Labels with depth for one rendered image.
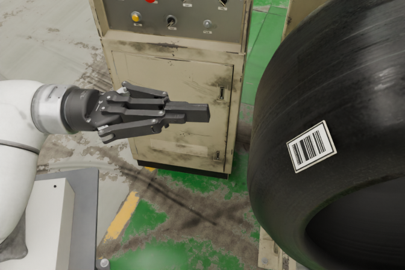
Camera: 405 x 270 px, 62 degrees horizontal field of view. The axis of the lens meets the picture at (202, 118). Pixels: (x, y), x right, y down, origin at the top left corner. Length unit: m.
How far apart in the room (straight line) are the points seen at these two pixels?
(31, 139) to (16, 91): 0.09
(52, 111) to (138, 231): 1.28
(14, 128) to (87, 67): 2.05
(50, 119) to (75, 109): 0.05
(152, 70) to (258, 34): 1.66
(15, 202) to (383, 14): 0.60
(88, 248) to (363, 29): 0.94
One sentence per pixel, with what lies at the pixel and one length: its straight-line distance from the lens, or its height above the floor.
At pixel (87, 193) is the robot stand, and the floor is 0.65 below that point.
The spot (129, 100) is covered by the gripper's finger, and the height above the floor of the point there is 1.25.
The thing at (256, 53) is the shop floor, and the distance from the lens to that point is 2.69.
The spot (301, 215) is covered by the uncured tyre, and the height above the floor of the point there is 1.21.
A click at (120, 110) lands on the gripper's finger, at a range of 0.57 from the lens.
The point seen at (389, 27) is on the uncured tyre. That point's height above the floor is 1.44.
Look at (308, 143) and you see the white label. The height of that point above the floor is 1.34.
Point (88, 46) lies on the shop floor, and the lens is 2.87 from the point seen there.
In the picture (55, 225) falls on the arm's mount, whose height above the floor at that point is 0.75.
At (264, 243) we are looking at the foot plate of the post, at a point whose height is 0.01.
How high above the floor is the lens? 1.66
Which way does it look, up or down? 49 degrees down
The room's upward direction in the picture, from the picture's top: straight up
